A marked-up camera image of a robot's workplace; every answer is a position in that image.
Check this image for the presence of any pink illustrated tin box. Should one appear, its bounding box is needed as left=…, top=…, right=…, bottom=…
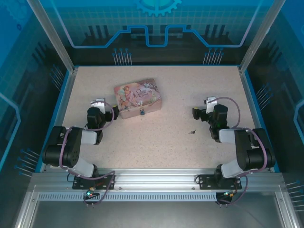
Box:
left=113, top=77, right=163, bottom=120

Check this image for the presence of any grey metal lower shelf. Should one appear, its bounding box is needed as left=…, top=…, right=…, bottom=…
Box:
left=14, top=185, right=300, bottom=228

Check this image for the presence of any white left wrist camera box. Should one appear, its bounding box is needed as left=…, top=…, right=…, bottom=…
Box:
left=90, top=97, right=106, bottom=114

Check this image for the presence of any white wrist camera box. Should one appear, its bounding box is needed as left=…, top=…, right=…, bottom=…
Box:
left=205, top=96, right=218, bottom=114
left=90, top=97, right=106, bottom=114

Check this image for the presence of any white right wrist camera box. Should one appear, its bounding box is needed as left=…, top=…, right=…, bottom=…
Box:
left=205, top=96, right=218, bottom=114

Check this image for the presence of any aluminium table side rail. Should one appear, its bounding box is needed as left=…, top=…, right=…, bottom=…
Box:
left=238, top=67, right=280, bottom=173
left=39, top=67, right=78, bottom=173

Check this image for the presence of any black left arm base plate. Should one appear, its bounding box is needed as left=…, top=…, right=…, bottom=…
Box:
left=72, top=174, right=117, bottom=190

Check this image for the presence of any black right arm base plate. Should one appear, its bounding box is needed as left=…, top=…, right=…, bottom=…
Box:
left=197, top=174, right=242, bottom=190

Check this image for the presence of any aluminium profile cross rail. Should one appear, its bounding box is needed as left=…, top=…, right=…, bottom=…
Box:
left=31, top=168, right=284, bottom=191

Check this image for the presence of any cable connector with green light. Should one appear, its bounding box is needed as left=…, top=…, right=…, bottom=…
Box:
left=85, top=189, right=100, bottom=200

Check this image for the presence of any slotted grey cable duct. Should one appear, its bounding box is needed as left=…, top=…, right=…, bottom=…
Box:
left=37, top=192, right=219, bottom=201

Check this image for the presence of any aluminium frame post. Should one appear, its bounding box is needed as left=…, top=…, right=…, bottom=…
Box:
left=238, top=0, right=287, bottom=75
left=26, top=0, right=79, bottom=75

